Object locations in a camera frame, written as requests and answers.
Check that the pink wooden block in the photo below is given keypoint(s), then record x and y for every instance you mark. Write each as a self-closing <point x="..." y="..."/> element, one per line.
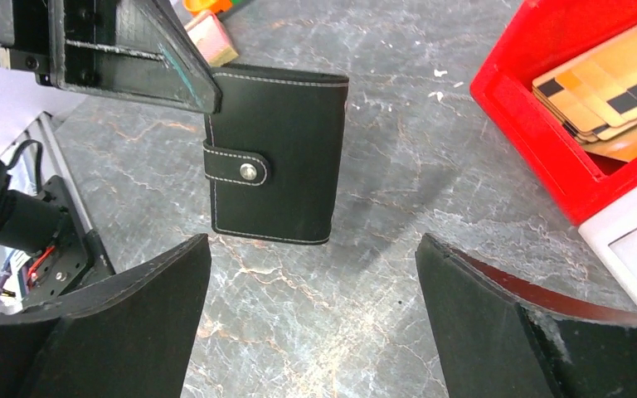
<point x="211" y="39"/>

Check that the orange letter toy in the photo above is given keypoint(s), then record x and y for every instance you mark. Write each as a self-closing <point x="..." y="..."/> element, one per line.
<point x="194" y="7"/>

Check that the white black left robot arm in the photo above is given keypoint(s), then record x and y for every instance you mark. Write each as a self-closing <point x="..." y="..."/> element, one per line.
<point x="25" y="223"/>

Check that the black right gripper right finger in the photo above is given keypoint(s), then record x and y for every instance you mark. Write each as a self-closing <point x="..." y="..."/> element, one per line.
<point x="501" y="336"/>

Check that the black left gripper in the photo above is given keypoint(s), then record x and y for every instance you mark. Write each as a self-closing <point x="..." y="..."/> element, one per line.
<point x="126" y="50"/>

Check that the stack of gold credit cards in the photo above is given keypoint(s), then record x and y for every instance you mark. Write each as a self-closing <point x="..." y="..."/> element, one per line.
<point x="594" y="97"/>

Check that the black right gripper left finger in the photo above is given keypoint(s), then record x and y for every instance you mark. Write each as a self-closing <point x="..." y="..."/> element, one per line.
<point x="130" y="335"/>

